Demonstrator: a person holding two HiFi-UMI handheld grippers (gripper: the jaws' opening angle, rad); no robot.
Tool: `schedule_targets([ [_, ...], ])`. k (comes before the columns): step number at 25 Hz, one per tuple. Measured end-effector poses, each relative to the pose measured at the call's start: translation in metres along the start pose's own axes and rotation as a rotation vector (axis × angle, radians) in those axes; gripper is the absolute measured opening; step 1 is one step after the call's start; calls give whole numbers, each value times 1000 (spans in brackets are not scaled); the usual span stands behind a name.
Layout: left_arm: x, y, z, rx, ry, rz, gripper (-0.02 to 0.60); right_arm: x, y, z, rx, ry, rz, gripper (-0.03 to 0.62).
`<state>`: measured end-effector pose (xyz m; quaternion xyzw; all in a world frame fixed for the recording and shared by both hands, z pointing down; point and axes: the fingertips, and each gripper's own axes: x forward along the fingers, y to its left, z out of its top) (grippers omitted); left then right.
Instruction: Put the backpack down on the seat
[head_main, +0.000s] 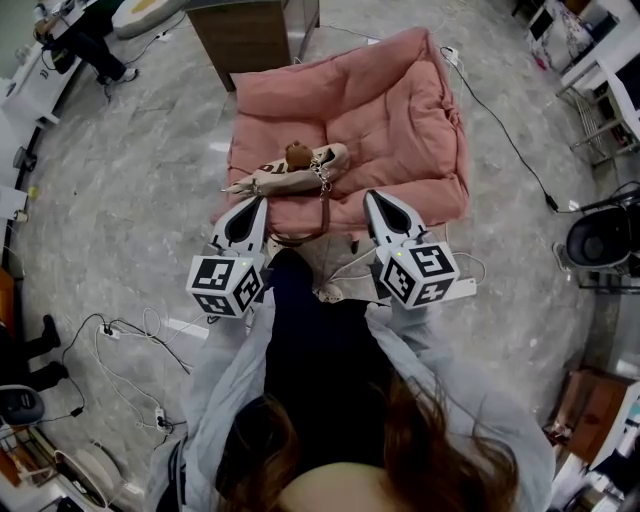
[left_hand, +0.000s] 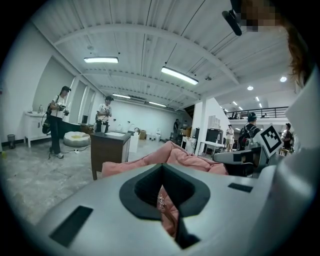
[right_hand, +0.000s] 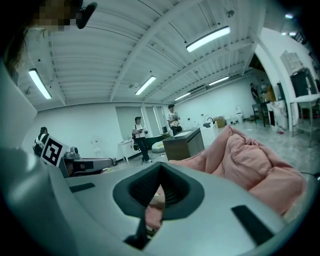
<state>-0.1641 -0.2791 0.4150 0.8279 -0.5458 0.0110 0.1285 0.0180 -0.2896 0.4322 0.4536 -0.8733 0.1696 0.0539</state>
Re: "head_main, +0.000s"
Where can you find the white round stool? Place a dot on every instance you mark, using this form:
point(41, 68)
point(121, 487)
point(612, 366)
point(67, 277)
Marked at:
point(95, 470)

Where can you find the flat white power strip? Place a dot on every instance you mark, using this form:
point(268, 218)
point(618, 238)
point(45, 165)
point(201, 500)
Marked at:
point(467, 289)

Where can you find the white low table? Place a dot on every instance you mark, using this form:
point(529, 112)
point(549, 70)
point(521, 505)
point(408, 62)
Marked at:
point(35, 85)

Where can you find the beige handbag with brown charm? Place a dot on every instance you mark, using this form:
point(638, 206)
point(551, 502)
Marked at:
point(295, 180)

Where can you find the white floral box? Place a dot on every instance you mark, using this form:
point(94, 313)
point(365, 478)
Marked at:
point(570, 30)

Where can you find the person's black-clothed body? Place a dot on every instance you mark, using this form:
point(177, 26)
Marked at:
point(320, 360)

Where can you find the person's right forearm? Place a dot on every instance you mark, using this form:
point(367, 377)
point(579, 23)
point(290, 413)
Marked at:
point(450, 390)

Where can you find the person's left forearm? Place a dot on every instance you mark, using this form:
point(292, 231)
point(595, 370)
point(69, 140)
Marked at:
point(220, 380)

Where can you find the small white power strip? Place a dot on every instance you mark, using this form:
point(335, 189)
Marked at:
point(450, 53)
point(110, 331)
point(160, 420)

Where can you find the white egg-shaped floor cushion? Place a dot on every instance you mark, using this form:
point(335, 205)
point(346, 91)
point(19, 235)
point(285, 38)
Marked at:
point(145, 15)

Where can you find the white side table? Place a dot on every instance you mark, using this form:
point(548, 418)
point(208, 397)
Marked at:
point(615, 70)

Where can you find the person's right shoe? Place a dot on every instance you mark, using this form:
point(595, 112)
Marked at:
point(330, 293)

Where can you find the brown wooden table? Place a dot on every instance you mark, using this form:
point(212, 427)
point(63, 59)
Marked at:
point(240, 35)

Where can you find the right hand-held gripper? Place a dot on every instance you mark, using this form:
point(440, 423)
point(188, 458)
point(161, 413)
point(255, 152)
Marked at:
point(420, 275)

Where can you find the orange wooden cabinet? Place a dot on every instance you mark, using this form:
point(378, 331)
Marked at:
point(590, 415)

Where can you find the black bucket chair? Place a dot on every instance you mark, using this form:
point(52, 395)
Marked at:
point(597, 245)

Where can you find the white flat board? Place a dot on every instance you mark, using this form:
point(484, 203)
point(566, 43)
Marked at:
point(10, 200)

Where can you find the small yellow-green cup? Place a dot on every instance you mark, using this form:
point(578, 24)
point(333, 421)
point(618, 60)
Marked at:
point(33, 191)

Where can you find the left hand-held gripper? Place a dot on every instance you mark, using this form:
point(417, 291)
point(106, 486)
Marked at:
point(220, 280)

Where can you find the small white round container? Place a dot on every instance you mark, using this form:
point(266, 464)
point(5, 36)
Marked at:
point(20, 216)

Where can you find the black power adapter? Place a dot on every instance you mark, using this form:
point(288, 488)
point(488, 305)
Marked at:
point(76, 411)

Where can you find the black mesh waste bin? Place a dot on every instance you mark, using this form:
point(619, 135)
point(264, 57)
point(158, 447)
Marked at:
point(25, 159)

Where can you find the pink cushioned armchair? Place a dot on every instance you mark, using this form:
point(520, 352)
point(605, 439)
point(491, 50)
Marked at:
point(390, 125)

